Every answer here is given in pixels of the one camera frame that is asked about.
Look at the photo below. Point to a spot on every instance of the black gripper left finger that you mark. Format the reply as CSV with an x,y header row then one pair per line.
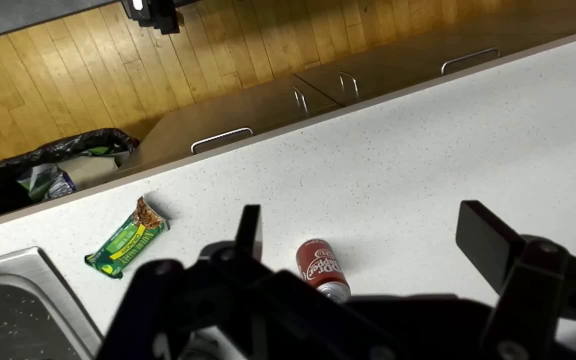
x,y
248,233

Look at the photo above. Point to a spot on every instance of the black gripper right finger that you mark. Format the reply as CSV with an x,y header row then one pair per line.
x,y
488,243

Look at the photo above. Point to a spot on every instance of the red Dr Pepper can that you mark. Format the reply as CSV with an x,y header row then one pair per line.
x,y
323,271

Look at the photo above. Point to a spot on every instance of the green granola bar wrapper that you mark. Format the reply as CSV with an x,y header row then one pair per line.
x,y
128,240

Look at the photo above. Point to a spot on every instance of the wooden cabinet drawer front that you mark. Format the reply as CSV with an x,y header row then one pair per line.
x,y
263,108

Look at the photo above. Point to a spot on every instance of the wooden cabinet door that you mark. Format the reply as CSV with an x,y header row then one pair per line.
x,y
418,59
327,84

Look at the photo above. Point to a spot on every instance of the black trash bin with bag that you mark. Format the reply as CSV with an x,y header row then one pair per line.
x,y
36,175

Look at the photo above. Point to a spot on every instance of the stainless steel sink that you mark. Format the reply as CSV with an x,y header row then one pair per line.
x,y
41,316

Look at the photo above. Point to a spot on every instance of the silver cabinet door handle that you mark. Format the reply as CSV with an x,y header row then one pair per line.
x,y
301,101

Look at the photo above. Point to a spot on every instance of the long silver drawer handle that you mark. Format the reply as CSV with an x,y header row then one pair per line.
x,y
469,60

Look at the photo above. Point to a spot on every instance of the black camera stand base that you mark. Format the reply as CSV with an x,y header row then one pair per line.
x,y
158,15

